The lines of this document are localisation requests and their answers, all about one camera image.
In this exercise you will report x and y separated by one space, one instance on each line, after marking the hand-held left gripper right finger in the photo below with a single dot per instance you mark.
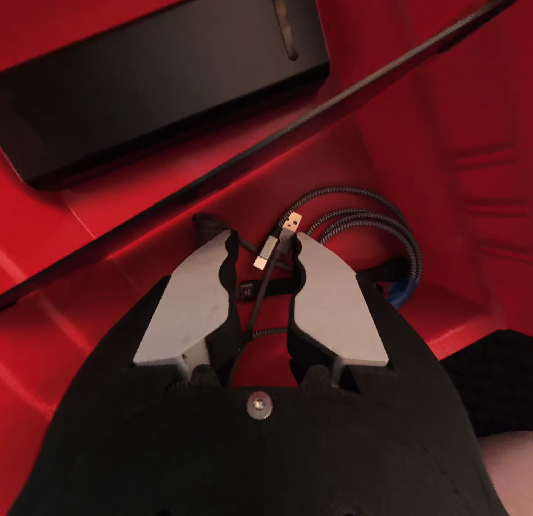
333 308

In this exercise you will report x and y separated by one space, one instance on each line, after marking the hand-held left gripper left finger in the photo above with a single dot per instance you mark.
191 299

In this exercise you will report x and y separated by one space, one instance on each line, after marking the red plastic bin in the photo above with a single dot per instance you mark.
416 108

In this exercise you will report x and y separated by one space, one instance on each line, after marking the black usb hub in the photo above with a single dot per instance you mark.
145 87

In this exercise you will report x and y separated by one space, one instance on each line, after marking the dark mesh cloth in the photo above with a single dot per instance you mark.
491 382

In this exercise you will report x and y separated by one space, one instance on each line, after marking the dark bin divider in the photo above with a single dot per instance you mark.
333 101

